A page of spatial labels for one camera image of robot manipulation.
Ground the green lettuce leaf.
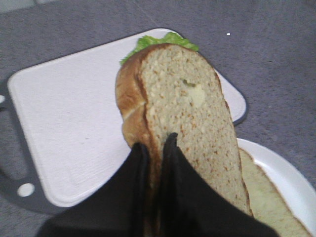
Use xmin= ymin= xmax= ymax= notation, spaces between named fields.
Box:
xmin=120 ymin=32 xmax=199 ymax=66

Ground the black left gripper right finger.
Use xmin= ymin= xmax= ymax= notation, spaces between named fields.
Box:
xmin=161 ymin=133 xmax=277 ymax=237

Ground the white round plate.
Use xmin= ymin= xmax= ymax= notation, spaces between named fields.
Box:
xmin=237 ymin=138 xmax=316 ymax=232

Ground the bread slice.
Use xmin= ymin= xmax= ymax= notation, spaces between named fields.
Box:
xmin=239 ymin=149 xmax=311 ymax=237
xmin=116 ymin=43 xmax=252 ymax=237

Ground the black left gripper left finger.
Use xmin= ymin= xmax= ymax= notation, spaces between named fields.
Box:
xmin=37 ymin=143 xmax=149 ymax=237

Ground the white cutting board grey rim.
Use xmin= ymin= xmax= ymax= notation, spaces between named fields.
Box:
xmin=2 ymin=40 xmax=246 ymax=213

